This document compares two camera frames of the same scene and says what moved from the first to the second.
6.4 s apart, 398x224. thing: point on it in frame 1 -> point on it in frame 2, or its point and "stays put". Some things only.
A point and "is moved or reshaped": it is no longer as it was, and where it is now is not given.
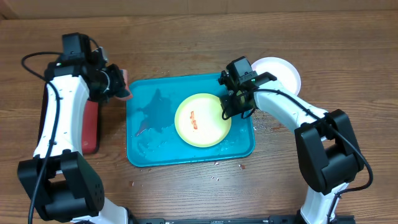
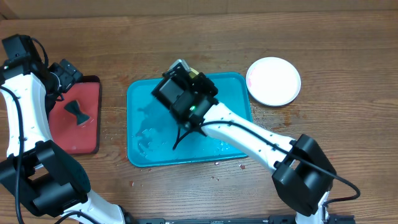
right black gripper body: x=237 y=106 -> x=207 y=86
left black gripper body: x=109 y=83 -> x=63 y=79
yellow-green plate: x=199 y=121 is moved or reshaped
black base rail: x=292 y=219 stays put
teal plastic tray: x=152 y=137 stays put
